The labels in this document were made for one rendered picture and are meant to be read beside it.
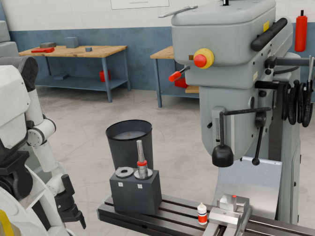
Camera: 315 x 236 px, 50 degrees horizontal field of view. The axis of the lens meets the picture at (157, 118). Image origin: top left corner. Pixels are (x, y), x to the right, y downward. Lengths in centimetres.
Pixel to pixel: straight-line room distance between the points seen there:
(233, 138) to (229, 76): 25
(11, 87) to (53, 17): 642
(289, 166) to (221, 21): 104
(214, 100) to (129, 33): 534
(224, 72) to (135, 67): 549
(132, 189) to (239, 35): 94
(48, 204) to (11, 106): 44
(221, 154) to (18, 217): 76
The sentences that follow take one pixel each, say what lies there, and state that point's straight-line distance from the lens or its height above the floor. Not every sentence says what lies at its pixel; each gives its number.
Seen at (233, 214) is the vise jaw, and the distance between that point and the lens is 153.
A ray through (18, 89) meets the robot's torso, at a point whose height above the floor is 169.
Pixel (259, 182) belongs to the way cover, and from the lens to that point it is 184.
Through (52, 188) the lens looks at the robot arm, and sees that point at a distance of 156.
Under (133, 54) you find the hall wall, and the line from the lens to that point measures 655.
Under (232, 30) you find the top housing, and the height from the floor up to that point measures 184.
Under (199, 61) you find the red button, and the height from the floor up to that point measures 176.
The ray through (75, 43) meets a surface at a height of 96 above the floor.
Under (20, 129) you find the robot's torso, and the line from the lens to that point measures 129.
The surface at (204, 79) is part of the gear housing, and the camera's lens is 119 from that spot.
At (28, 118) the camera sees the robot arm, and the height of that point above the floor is 153.
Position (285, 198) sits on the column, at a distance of 196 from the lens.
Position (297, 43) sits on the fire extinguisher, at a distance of 539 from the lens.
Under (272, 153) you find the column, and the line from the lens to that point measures 180.
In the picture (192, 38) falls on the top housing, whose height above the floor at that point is 182.
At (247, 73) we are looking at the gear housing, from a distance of 114.
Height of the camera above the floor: 200
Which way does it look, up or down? 22 degrees down
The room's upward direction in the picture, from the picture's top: 6 degrees counter-clockwise
